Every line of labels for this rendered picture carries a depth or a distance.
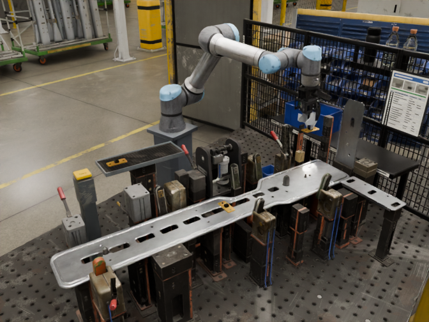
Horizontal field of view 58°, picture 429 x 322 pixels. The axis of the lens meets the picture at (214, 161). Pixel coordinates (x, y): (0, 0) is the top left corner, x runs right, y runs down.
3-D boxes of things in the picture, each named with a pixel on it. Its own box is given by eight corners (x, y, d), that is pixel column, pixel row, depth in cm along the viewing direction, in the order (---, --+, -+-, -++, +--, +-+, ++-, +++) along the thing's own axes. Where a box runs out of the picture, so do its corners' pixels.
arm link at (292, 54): (270, 49, 163) (292, 52, 157) (285, 45, 171) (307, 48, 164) (269, 68, 167) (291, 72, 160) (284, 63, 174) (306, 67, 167)
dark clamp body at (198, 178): (195, 252, 186) (193, 183, 168) (181, 237, 196) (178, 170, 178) (213, 244, 191) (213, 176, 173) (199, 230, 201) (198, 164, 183)
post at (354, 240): (354, 245, 190) (365, 195, 176) (336, 233, 198) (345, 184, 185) (362, 241, 193) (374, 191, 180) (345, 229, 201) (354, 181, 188)
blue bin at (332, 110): (323, 137, 223) (326, 116, 217) (282, 122, 243) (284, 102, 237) (340, 130, 232) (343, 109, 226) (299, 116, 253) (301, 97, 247)
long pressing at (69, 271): (63, 298, 123) (62, 294, 123) (47, 257, 140) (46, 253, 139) (352, 177, 190) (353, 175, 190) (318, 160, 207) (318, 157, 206)
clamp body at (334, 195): (323, 264, 178) (334, 200, 162) (304, 250, 187) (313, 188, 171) (337, 257, 183) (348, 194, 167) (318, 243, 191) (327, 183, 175)
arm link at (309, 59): (308, 43, 163) (326, 46, 158) (306, 69, 168) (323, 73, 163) (297, 47, 158) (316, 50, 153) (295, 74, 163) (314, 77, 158)
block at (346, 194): (339, 251, 186) (348, 202, 173) (321, 239, 194) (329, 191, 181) (352, 244, 191) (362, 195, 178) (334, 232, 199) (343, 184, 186)
